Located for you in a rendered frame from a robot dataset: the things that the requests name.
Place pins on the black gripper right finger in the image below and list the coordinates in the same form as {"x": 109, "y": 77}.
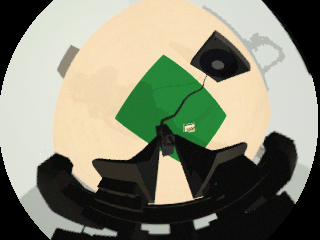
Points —
{"x": 199, "y": 163}

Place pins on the green circuit board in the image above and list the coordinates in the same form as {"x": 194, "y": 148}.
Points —
{"x": 159, "y": 93}

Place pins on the black plug with thin cable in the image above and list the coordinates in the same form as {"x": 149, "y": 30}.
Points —
{"x": 167, "y": 140}

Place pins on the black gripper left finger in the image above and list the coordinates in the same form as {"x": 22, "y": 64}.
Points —
{"x": 141, "y": 168}

